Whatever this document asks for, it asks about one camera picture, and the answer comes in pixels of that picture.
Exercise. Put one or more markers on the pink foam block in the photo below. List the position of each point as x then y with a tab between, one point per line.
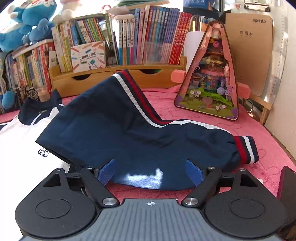
178	76
244	91

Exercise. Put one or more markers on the wooden book stand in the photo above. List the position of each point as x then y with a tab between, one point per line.
263	105

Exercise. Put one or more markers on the black model bicycle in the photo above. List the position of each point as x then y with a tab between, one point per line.
32	94

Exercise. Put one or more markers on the blue plush ball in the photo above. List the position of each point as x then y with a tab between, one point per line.
8	99

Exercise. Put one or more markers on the dark blue box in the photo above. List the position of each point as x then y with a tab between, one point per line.
198	4

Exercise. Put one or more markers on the pink and white plush toy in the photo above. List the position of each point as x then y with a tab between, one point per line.
67	14

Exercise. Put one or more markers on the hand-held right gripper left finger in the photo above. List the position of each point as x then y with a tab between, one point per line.
106	172

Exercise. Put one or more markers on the white printed cardboard box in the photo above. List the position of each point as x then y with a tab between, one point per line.
87	55

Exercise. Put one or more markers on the clear plastic jar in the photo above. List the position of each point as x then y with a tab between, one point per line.
44	95

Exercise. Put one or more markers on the brown kraft notebook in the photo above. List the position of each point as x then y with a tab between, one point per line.
249	58

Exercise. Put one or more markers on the row of pink red books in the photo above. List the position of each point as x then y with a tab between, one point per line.
157	34

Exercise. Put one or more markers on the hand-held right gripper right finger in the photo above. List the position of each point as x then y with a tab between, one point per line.
194	172

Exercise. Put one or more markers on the white paper sheet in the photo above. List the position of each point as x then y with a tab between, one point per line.
192	46

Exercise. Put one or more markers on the pink rabbit print mat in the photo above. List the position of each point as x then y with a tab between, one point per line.
254	143

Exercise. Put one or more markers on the blue plush toy white face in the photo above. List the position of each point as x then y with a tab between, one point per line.
39	11

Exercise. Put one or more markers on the stack of light blue folders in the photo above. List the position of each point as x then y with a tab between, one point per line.
143	2

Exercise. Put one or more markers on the navy and white jacket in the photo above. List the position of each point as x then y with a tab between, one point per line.
115	120

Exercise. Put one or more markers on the wooden desk organiser with drawers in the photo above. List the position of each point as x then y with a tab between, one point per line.
97	78

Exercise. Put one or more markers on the pink triangular toy display case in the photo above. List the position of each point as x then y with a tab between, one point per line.
208	92

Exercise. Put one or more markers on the clear plastic ruler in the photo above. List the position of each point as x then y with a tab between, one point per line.
279	69

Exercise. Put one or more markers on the row of colourful paperback books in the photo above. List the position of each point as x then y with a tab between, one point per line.
34	64

